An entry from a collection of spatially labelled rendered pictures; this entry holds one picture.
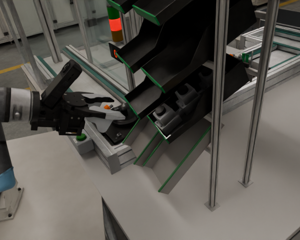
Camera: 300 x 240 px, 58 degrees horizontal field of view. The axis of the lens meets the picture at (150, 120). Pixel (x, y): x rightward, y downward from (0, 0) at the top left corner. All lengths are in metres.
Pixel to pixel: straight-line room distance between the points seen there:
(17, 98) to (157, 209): 0.62
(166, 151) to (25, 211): 0.58
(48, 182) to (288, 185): 0.94
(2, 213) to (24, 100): 0.62
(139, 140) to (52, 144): 0.53
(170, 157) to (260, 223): 0.36
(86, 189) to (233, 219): 0.56
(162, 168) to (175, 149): 0.08
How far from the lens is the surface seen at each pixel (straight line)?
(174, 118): 0.75
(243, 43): 2.16
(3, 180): 0.69
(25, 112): 0.62
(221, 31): 0.63
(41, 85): 1.93
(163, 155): 0.93
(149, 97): 0.89
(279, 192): 1.10
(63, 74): 0.63
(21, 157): 1.41
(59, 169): 1.25
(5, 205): 1.12
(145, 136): 1.00
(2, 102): 0.62
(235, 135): 1.30
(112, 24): 1.27
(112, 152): 1.10
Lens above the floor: 1.68
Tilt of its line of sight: 36 degrees down
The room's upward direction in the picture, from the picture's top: 7 degrees counter-clockwise
